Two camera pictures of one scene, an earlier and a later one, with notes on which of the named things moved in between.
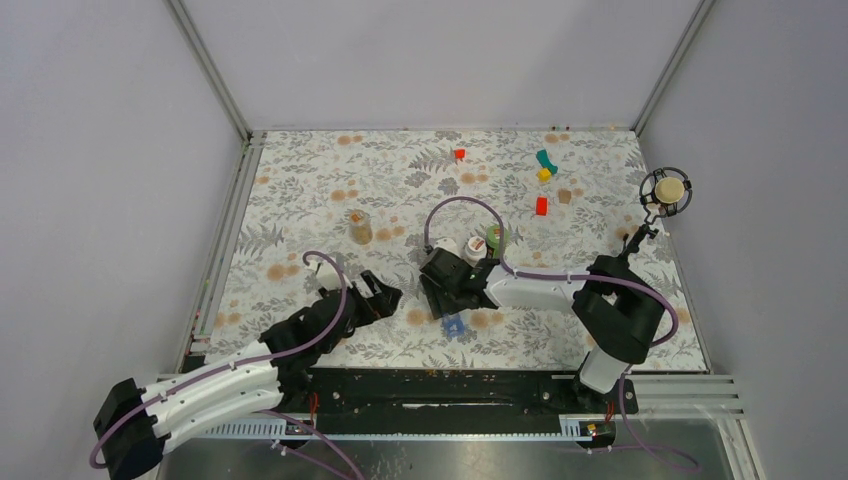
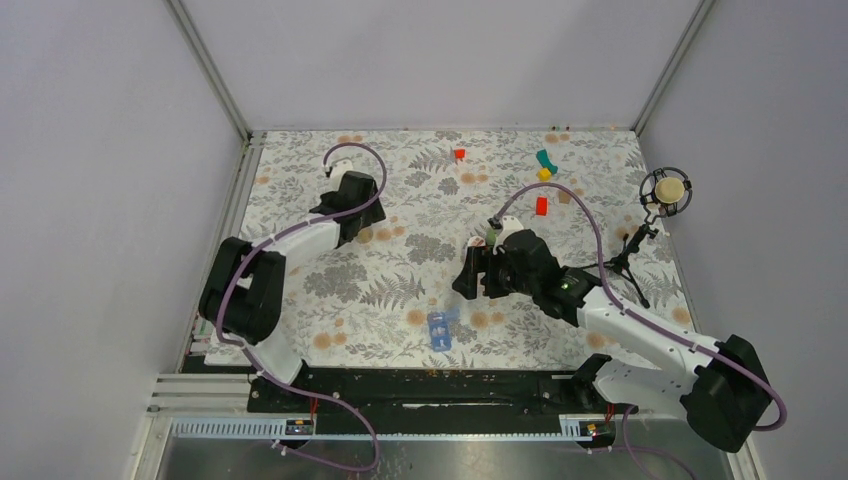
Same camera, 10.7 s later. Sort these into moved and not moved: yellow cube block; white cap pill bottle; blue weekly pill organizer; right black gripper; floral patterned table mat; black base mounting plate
Moved: blue weekly pill organizer; right black gripper
Not moved: black base mounting plate; white cap pill bottle; yellow cube block; floral patterned table mat
